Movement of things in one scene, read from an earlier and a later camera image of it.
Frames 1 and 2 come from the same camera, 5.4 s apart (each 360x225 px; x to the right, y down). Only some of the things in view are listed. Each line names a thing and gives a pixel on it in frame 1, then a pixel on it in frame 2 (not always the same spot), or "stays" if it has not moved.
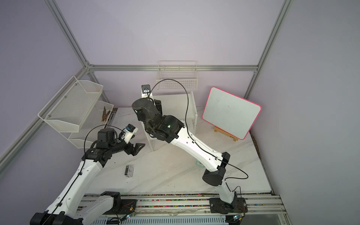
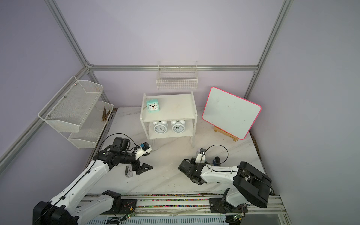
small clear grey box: x=129 y=171 stays
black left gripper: x=130 y=151 → x=140 y=170
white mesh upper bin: x=68 y=109 stays
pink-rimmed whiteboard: x=233 y=115 stays
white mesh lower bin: x=96 y=120 stays
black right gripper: x=160 y=104 → x=193 y=160
